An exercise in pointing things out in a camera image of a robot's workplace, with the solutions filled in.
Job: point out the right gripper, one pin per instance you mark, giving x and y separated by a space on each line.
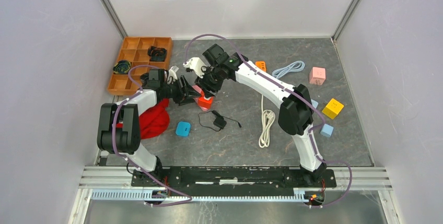
209 90

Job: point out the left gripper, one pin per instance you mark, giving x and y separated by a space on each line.
187 92

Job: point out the pink triangular power strip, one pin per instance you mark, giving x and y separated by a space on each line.
197 88

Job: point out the red cube socket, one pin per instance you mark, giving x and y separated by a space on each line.
204 103

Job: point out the blue plug adapter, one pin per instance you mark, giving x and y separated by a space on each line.
183 129

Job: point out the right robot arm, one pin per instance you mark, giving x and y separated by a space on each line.
295 115

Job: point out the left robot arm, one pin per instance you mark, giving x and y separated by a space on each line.
119 131

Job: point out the red cloth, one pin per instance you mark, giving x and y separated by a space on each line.
155 120

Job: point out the orange power strip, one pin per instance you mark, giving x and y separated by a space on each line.
261 65

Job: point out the black coiled item top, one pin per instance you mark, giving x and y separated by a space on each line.
157 54

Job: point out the black green coiled item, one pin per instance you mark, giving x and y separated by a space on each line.
122 67

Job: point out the pink cube socket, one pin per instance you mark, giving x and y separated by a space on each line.
317 76

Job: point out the light blue power strip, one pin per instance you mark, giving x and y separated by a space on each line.
314 103

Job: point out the yellow cube socket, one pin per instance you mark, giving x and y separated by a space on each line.
332 108

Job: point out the small light blue cube socket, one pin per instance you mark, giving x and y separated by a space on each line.
327 130

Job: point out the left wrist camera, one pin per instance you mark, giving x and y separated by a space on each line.
172 74

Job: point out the black charger with cable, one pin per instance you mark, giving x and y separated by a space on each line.
219 121

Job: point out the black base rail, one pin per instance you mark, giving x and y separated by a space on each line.
233 181

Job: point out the white cable duct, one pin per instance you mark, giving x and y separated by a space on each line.
149 196

